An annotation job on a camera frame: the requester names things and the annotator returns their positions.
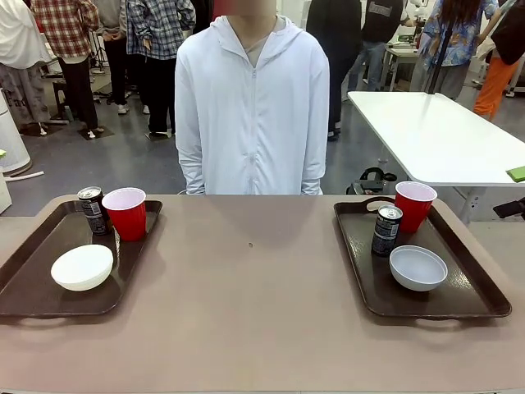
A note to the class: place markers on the white rectangular table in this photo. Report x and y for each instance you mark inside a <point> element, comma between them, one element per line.
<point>435,135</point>

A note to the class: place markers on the person's right forearm white sleeve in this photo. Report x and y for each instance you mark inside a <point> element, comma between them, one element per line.
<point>193,176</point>

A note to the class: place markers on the bystander in red plaid shirt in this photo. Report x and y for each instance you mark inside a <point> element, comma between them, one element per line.
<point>67,33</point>

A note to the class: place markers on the white cylindrical air purifier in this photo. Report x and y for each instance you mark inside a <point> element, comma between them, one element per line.
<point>14,135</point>

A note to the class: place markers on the black device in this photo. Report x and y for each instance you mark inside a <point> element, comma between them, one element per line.
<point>510,208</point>

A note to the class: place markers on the bystander in white shirt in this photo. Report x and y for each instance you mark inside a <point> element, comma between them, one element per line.
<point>16,41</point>

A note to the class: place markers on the white cabinet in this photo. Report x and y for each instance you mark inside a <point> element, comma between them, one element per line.
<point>4,195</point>

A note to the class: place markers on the bystander in blue floral shirt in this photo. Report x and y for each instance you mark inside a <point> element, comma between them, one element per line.
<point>451,37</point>

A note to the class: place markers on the black vertical pole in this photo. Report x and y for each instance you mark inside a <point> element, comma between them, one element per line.
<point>436,49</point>

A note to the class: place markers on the bystander in black printed sweatshirt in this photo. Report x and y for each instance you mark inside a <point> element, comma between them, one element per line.
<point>381,24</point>

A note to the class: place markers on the bystander in black jacket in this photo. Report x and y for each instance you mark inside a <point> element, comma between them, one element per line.
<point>336,41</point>

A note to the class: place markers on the bystander in grey top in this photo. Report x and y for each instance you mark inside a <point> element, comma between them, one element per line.
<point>112,49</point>

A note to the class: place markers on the white table leg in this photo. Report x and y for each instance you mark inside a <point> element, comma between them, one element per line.
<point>469,203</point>

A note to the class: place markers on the green flat pad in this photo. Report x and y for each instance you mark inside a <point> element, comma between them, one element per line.
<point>517,173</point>

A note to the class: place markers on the black Pepsi can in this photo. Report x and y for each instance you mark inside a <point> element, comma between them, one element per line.
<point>385,236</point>
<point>96,217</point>

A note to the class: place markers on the brown plastic serving tray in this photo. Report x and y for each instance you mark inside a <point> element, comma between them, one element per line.
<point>33,287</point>
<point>463,295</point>

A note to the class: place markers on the white round bowl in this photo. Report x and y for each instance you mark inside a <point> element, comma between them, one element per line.
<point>82,271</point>
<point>418,271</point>

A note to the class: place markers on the bystander in blue plaid shirt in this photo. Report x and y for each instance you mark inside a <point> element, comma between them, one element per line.
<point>160,37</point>

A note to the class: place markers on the person in white hoodie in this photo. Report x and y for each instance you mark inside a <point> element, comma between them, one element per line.
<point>252,115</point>

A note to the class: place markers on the grey desk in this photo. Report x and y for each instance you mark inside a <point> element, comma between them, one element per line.
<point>404,55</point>

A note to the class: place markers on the red plastic cup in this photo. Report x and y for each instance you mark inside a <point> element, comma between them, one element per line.
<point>414,213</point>
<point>129,221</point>

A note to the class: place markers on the person's left forearm white sleeve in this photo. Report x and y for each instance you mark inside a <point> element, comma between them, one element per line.
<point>313,176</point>

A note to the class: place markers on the bystander in orange trousers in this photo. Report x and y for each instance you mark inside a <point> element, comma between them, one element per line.
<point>498,82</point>

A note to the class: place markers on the black wheeled equipment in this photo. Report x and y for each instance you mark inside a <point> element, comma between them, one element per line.
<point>371,182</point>

